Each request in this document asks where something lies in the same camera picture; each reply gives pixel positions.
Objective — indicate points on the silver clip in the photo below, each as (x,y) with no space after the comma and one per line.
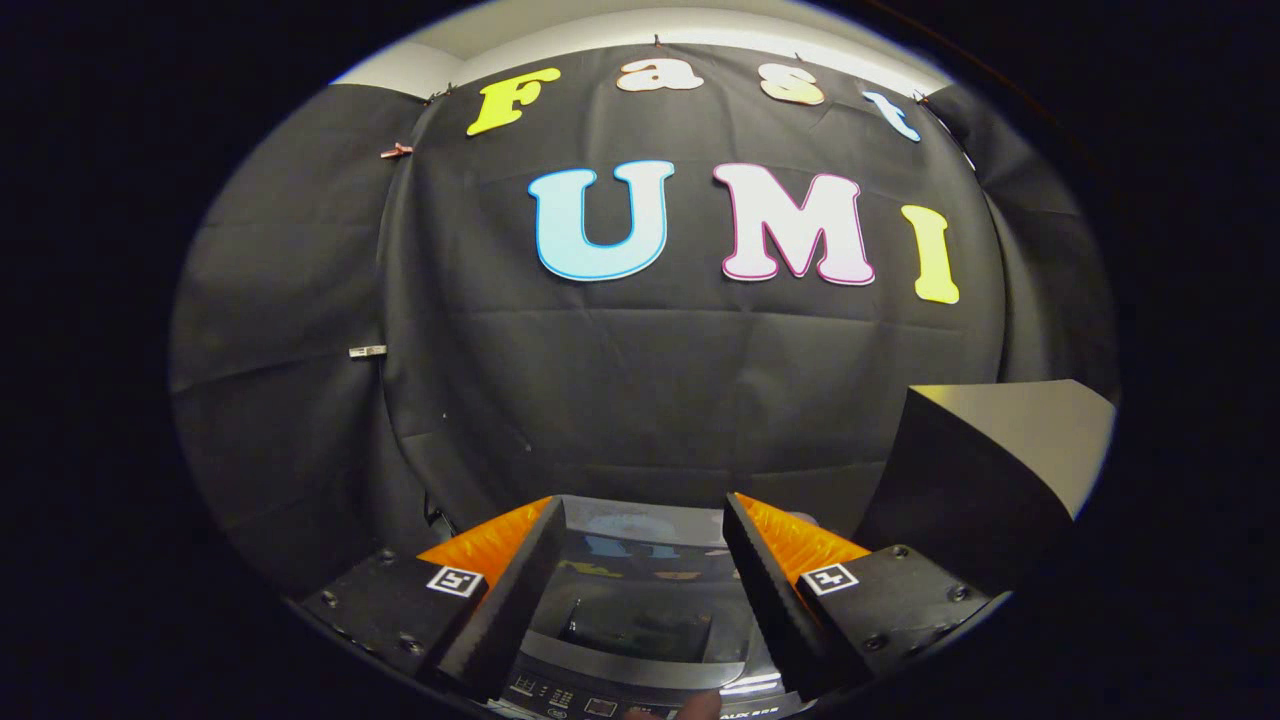
(367,351)

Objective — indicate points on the red clip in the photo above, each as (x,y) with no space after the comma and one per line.
(396,151)

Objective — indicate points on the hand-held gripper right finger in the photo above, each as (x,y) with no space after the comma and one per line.
(770,600)

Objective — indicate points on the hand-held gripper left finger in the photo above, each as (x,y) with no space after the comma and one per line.
(515,610)

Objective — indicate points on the dark grey washing machine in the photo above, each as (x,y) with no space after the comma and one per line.
(560,700)

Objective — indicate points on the black backdrop cloth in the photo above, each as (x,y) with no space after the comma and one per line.
(640,380)

